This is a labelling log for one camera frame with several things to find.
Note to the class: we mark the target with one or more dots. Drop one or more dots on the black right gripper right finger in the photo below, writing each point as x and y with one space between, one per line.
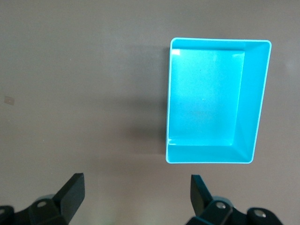
201 199

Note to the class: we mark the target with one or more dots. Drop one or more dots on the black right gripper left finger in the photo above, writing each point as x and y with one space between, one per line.
70 197

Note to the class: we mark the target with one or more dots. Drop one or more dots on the blue plastic box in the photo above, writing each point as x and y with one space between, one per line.
206 98

